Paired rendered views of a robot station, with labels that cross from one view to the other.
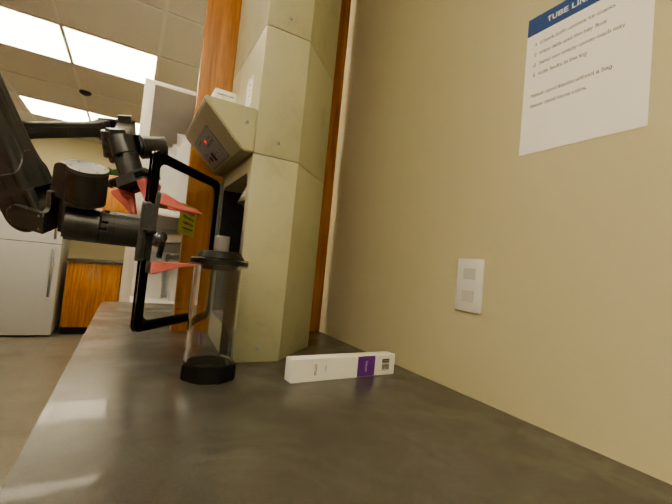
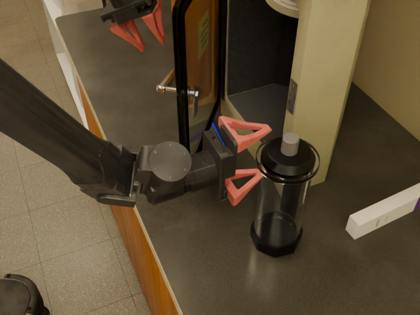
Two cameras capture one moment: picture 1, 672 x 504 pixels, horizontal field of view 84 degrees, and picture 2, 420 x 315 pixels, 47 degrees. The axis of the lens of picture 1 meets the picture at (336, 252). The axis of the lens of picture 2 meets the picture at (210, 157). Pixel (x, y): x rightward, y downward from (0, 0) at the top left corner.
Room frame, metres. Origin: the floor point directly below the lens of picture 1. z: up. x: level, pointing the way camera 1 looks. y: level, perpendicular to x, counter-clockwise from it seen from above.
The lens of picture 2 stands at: (0.13, 0.30, 1.74)
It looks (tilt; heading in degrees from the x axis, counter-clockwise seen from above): 44 degrees down; 5
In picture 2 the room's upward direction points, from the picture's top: straight up
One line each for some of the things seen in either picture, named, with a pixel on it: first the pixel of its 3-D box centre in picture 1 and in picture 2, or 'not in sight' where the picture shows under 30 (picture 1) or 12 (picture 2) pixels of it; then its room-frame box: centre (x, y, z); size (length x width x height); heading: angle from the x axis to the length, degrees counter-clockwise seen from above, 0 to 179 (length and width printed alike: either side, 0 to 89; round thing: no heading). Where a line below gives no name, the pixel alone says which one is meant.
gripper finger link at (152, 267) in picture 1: (168, 254); (239, 174); (0.68, 0.30, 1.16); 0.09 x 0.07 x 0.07; 119
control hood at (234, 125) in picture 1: (215, 142); not in sight; (0.95, 0.33, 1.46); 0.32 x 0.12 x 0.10; 29
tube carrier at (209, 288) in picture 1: (214, 314); (281, 197); (0.73, 0.22, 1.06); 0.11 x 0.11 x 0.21
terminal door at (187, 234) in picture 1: (182, 245); (201, 65); (0.95, 0.39, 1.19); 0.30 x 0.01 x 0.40; 170
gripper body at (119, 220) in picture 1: (126, 229); (199, 170); (0.65, 0.36, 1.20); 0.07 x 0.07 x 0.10; 29
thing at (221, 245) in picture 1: (220, 252); (289, 151); (0.73, 0.22, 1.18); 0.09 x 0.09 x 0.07
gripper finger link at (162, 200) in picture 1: (173, 216); (242, 142); (0.68, 0.30, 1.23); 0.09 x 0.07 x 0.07; 119
